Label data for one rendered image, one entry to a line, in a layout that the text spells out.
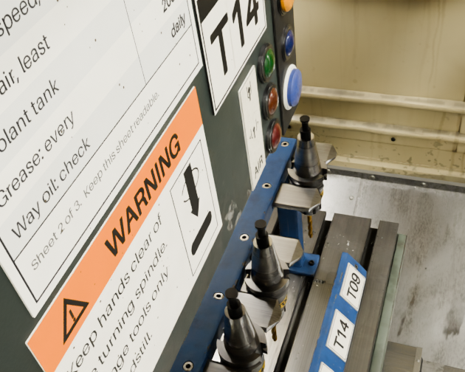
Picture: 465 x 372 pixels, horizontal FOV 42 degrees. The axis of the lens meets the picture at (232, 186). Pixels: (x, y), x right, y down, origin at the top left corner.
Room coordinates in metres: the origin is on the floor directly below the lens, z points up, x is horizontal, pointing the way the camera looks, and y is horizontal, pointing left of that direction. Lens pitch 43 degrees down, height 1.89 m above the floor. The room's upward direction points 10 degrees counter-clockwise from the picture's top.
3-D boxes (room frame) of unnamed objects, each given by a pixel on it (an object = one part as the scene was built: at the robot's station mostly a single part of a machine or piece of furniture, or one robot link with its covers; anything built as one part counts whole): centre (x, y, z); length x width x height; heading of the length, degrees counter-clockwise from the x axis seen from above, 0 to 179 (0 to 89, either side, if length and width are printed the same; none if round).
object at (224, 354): (0.42, 0.02, 1.21); 0.06 x 0.06 x 0.03
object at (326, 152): (0.77, -0.15, 1.21); 0.07 x 0.05 x 0.01; 64
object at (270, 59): (0.36, -0.04, 1.66); 0.02 x 0.01 x 0.02; 154
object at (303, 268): (0.79, -0.10, 1.05); 0.10 x 0.05 x 0.30; 64
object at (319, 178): (0.72, -0.12, 1.21); 0.06 x 0.06 x 0.03
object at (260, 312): (0.47, 0.00, 1.21); 0.07 x 0.05 x 0.01; 64
